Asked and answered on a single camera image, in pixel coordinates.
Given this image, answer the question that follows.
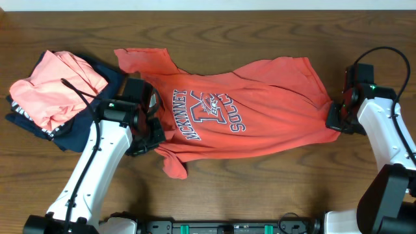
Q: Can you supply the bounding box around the folded navy garment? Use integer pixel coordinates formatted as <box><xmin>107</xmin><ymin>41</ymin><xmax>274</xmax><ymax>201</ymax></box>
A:
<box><xmin>5</xmin><ymin>53</ymin><xmax>124</xmax><ymax>153</ymax></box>

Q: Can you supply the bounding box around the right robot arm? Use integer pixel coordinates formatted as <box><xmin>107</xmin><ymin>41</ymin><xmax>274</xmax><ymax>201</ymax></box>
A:
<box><xmin>322</xmin><ymin>84</ymin><xmax>415</xmax><ymax>233</ymax></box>

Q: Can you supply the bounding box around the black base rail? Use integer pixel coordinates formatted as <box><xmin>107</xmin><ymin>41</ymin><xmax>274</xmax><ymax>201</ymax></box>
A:
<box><xmin>136</xmin><ymin>213</ymin><xmax>324</xmax><ymax>234</ymax></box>

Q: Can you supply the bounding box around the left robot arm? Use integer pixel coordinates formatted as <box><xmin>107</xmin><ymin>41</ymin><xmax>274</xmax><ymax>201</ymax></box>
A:
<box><xmin>23</xmin><ymin>97</ymin><xmax>165</xmax><ymax>234</ymax></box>

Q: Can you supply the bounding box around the folded pink shirt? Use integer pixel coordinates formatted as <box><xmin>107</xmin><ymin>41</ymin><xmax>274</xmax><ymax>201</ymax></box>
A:
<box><xmin>10</xmin><ymin>51</ymin><xmax>108</xmax><ymax>131</ymax></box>

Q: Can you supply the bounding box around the red-orange soccer t-shirt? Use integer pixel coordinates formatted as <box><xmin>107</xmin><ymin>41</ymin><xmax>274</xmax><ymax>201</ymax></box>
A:
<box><xmin>115</xmin><ymin>48</ymin><xmax>339</xmax><ymax>179</ymax></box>

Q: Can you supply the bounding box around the black white patterned garment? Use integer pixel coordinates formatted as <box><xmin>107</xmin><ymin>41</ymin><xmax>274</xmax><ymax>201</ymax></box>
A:
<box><xmin>8</xmin><ymin>96</ymin><xmax>74</xmax><ymax>140</ymax></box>

